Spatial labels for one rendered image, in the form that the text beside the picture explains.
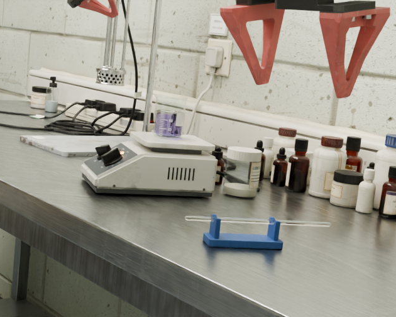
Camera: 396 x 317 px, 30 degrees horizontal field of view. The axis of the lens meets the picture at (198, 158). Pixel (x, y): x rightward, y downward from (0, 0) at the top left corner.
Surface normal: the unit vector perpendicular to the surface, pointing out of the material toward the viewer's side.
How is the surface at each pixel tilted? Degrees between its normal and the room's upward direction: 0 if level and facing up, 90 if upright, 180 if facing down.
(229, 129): 90
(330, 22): 122
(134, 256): 90
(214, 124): 90
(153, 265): 90
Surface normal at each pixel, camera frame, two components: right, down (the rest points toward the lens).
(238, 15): 0.63, 0.13
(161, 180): 0.32, 0.18
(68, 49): -0.76, 0.01
